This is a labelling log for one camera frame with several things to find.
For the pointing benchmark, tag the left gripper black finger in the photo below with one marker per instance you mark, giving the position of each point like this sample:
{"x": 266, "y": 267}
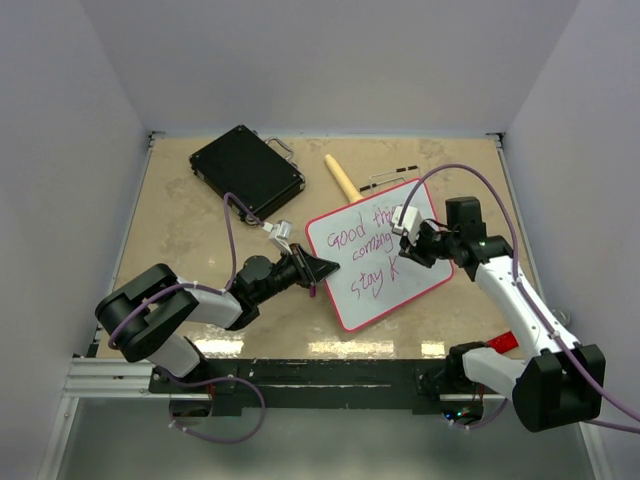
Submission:
{"x": 322, "y": 268}
{"x": 310, "y": 252}

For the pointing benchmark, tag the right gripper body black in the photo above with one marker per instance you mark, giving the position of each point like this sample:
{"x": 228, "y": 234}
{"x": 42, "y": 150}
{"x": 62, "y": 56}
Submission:
{"x": 437, "y": 244}

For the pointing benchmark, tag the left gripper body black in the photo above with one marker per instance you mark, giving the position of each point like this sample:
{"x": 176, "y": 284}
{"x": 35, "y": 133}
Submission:
{"x": 293, "y": 269}

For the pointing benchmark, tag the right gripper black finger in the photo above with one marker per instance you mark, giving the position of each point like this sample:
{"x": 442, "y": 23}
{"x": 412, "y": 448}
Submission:
{"x": 410, "y": 244}
{"x": 418, "y": 256}

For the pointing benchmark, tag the whiteboard with pink frame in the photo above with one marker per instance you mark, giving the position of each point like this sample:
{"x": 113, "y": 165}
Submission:
{"x": 372, "y": 280}

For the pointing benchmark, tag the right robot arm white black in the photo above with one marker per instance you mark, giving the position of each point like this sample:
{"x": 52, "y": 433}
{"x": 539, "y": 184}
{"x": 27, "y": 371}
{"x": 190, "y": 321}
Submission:
{"x": 555, "y": 385}

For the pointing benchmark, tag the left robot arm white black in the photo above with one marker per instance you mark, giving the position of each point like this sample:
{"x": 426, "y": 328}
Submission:
{"x": 143, "y": 316}

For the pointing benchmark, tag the black hard case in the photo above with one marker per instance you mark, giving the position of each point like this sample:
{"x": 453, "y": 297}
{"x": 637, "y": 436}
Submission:
{"x": 259, "y": 172}

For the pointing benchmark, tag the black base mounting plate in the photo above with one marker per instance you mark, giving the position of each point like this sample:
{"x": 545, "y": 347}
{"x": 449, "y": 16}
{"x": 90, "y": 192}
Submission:
{"x": 416, "y": 385}

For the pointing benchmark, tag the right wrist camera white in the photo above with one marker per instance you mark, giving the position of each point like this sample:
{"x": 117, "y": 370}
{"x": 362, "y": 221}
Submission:
{"x": 406, "y": 222}

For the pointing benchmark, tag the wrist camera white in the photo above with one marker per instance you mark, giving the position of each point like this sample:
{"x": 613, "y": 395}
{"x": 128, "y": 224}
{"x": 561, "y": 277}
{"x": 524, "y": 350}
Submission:
{"x": 279, "y": 236}
{"x": 406, "y": 222}

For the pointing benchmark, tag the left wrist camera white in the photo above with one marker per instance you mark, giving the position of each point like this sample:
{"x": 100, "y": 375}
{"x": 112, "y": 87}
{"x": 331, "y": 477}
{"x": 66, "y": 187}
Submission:
{"x": 279, "y": 236}

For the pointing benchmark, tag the wire whiteboard stand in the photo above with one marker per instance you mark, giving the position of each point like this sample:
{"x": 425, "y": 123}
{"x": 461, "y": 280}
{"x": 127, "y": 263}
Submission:
{"x": 394, "y": 176}

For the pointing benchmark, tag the beige wooden handle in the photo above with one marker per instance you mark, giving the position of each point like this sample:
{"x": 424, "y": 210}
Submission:
{"x": 351, "y": 192}

